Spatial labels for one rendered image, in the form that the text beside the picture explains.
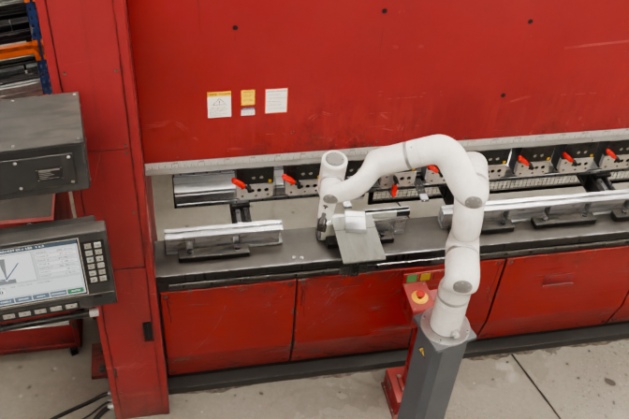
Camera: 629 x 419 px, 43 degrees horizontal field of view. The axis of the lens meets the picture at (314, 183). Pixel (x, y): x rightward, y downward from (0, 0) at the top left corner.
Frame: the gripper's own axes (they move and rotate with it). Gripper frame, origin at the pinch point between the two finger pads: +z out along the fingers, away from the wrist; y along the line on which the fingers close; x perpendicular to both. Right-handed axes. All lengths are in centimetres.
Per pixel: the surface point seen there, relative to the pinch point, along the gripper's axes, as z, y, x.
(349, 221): 50, 42, -7
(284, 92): -18, 39, 26
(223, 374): 145, 5, 36
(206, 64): -32, 30, 53
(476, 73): -23, 68, -42
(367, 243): 48, 31, -17
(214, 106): -13, 28, 49
